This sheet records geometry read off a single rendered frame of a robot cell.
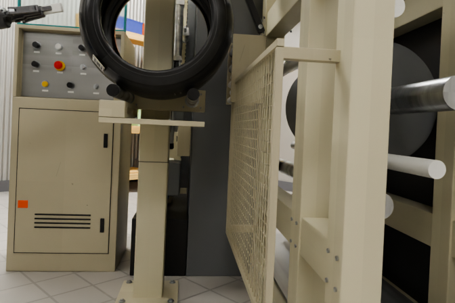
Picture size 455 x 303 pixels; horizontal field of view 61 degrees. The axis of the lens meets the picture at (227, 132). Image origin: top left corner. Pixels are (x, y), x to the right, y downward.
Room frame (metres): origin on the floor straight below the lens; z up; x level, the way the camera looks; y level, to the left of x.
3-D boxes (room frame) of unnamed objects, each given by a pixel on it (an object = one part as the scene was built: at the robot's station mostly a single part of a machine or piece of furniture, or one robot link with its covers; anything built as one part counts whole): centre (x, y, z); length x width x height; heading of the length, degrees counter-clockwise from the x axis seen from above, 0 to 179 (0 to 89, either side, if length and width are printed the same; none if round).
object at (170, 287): (1.80, 0.33, 0.01); 0.27 x 0.27 x 0.02; 6
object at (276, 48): (1.35, -0.07, 0.65); 0.90 x 0.02 x 0.70; 6
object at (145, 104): (1.72, 0.30, 0.90); 0.40 x 0.03 x 0.10; 96
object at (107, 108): (1.53, 0.42, 0.83); 0.36 x 0.09 x 0.06; 6
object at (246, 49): (1.81, -0.07, 1.05); 0.20 x 0.15 x 0.30; 6
